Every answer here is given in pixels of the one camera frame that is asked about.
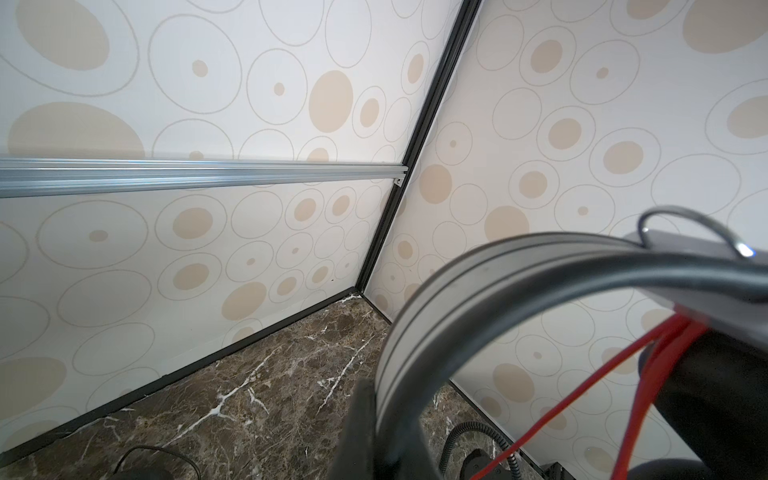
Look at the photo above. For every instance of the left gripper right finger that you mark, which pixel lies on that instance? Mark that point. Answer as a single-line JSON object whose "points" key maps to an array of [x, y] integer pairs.
{"points": [[415, 462]]}

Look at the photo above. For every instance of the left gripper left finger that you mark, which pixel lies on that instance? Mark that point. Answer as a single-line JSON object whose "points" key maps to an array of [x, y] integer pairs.
{"points": [[354, 456]]}

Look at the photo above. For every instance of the white red headphones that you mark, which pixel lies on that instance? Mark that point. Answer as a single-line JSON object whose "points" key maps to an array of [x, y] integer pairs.
{"points": [[701, 403]]}

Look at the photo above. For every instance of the horizontal aluminium rail back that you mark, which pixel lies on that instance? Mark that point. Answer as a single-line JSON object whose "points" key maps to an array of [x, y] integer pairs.
{"points": [[27, 177]]}

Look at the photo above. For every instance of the black blue headphones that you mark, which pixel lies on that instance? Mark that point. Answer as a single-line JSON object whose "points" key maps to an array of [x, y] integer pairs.
{"points": [[154, 470]]}

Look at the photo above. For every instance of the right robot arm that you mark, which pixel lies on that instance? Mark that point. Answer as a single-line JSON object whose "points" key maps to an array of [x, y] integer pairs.
{"points": [[470, 446]]}

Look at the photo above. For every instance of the black frame post right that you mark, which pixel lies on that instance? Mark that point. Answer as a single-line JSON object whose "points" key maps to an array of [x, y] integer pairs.
{"points": [[455, 44]]}

